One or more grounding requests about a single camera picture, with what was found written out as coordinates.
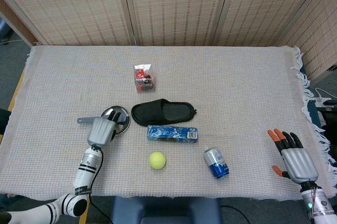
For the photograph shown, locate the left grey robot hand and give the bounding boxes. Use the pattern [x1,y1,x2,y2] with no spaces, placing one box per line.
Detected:
[87,111,129,149]

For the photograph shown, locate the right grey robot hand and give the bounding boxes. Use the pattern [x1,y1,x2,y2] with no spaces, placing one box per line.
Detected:
[267,128,319,184]

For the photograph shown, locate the black slipper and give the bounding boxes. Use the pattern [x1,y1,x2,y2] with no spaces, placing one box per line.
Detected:
[131,99,198,126]

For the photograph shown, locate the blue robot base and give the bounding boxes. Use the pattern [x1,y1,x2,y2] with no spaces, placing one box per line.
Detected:
[110,197,222,224]

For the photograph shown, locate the round steel bowl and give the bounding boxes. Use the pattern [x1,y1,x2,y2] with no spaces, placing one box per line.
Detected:
[100,105,132,135]

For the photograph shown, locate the black box device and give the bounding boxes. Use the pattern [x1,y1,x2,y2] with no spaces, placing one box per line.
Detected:
[315,104,337,140]

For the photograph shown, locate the yellow tennis ball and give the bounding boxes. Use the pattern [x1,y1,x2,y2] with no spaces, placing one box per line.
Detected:
[149,151,167,170]

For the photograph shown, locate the white power strip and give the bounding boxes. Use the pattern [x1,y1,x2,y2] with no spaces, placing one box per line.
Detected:
[314,88,333,108]

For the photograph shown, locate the clear box with red toy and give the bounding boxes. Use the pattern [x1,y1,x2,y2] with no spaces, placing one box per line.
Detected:
[133,63,156,94]

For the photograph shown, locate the blue snack package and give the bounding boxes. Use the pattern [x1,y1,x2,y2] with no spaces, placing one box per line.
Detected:
[146,125,199,144]

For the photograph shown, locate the blue drink can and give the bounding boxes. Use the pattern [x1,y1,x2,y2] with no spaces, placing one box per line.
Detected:
[203,148,230,180]

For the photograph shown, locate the dark rounded object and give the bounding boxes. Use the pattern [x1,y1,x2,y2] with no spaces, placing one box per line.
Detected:
[0,108,12,135]

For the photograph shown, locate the white woven tablecloth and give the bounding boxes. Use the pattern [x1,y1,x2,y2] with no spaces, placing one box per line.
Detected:
[0,45,337,200]

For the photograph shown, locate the bamboo folding screen panel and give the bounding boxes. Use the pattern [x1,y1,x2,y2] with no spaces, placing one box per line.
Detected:
[0,0,134,47]
[213,0,330,47]
[121,0,234,47]
[277,0,337,80]

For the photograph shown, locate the blue rounded object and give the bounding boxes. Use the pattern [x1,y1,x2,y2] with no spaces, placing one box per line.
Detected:
[0,17,11,39]

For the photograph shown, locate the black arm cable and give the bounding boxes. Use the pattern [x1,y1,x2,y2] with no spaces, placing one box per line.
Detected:
[88,144,113,218]

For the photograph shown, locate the black floor cable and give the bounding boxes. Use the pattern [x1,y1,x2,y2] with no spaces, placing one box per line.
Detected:
[221,204,251,224]

